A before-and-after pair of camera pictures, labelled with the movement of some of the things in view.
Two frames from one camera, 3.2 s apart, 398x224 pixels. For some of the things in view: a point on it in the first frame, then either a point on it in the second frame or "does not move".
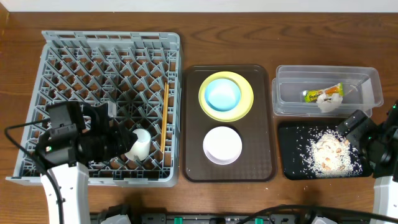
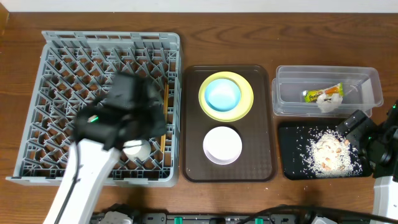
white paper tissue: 329,104 does not move
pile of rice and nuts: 326,154 does not move
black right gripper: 367,125 does not move
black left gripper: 119,145 -> 157,126
